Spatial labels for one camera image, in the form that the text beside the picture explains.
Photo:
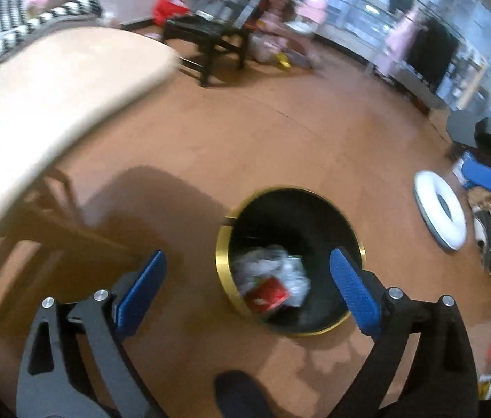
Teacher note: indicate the pink hanging garment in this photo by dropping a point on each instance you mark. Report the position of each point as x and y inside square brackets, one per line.
[402, 39]

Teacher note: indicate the person's dark shoe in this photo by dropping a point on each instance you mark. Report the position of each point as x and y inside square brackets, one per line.
[241, 396]

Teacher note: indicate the red bag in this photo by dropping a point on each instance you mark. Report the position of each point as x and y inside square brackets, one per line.
[169, 8]

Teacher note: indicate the black and white striped sofa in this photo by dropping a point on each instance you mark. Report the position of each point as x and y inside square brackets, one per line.
[1, 21]

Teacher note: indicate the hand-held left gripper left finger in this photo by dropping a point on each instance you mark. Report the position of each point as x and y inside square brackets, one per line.
[141, 291]

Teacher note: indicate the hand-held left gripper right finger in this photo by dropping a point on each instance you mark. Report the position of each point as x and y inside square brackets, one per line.
[354, 291]

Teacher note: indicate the black hanging garment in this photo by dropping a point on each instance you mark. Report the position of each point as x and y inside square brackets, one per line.
[432, 56]

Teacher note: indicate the black bin with gold rim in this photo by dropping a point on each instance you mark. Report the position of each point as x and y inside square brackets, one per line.
[315, 226]

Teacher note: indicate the red cardboard box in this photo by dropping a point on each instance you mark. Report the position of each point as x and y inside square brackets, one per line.
[267, 296]

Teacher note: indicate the white plastic bag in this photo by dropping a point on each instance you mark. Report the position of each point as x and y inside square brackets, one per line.
[271, 265]

